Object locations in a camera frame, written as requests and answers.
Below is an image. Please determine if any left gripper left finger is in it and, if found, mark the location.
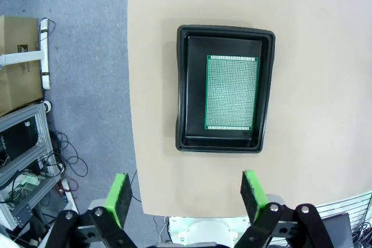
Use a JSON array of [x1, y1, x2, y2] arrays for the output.
[[43, 172, 138, 248]]

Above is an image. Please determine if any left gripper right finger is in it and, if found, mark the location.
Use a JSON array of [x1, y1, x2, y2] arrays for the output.
[[235, 170, 331, 248]]

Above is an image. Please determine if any green perforated circuit board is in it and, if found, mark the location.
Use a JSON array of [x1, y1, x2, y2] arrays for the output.
[[204, 53, 260, 131]]

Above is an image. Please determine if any black ESD tray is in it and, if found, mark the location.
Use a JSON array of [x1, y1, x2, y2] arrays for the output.
[[174, 24, 277, 154]]

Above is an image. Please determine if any white power strip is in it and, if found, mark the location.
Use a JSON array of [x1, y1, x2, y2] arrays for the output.
[[60, 178, 80, 214]]

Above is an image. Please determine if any white table foot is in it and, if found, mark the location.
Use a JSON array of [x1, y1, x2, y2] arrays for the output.
[[0, 17, 52, 91]]

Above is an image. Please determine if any large brown cardboard box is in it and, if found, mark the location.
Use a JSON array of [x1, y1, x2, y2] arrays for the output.
[[0, 15, 45, 117]]

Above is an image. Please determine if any ridged aluminium base plate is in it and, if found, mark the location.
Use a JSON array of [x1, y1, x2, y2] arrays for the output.
[[314, 191, 372, 248]]

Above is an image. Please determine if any aluminium frame stand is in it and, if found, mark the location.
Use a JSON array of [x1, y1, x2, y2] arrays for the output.
[[0, 102, 63, 232]]

